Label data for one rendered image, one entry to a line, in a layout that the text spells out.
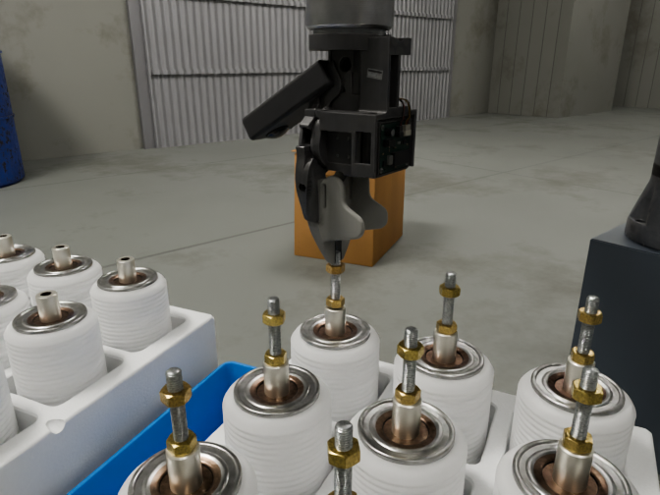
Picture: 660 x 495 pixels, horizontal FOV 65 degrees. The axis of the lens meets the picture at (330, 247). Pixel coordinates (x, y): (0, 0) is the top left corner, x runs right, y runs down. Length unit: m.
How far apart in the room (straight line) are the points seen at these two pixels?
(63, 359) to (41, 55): 2.87
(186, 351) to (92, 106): 2.84
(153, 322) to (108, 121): 2.85
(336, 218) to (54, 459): 0.37
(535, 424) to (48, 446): 0.46
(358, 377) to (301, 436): 0.12
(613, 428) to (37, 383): 0.56
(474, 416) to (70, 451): 0.41
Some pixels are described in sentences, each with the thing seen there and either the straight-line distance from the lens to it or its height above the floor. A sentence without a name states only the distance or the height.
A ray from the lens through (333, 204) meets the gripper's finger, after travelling 0.48.
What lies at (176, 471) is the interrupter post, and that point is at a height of 0.27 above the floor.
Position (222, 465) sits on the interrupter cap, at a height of 0.25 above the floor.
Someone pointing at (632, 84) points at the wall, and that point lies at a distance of 7.62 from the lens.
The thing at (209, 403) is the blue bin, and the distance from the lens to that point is 0.76.
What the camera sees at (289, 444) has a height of 0.23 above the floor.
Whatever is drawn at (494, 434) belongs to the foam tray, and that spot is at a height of 0.18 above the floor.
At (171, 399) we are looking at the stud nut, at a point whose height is 0.33.
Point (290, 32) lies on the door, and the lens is 4.08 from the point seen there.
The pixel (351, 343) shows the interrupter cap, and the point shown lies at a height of 0.25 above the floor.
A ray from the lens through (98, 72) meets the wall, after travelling 3.49.
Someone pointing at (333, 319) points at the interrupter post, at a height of 0.27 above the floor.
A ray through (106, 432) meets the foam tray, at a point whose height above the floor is 0.13.
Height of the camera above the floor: 0.52
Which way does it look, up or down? 20 degrees down
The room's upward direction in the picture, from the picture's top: straight up
